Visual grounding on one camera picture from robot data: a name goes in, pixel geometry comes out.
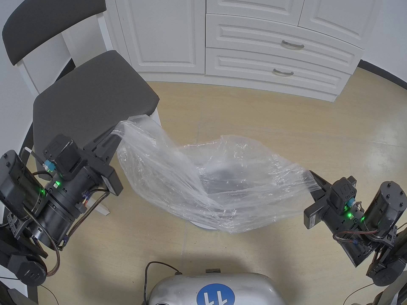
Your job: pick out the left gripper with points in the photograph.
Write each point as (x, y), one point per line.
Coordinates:
(70, 202)

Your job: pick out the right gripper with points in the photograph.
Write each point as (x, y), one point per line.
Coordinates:
(349, 233)

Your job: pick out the clear plastic bag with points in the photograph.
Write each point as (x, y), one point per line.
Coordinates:
(222, 176)

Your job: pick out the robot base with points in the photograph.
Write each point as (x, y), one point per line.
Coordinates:
(178, 291)

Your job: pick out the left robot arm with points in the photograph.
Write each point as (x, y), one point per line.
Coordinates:
(19, 183)

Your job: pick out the white trash bin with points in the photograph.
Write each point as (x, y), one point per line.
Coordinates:
(203, 226)

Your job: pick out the white chair with grey seat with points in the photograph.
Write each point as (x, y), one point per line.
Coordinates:
(95, 100)

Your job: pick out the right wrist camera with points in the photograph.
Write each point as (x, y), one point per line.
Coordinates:
(341, 194)

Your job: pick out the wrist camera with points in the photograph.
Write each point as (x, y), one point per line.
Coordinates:
(341, 194)
(65, 152)

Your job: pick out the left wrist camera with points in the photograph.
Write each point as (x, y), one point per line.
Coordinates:
(65, 152)

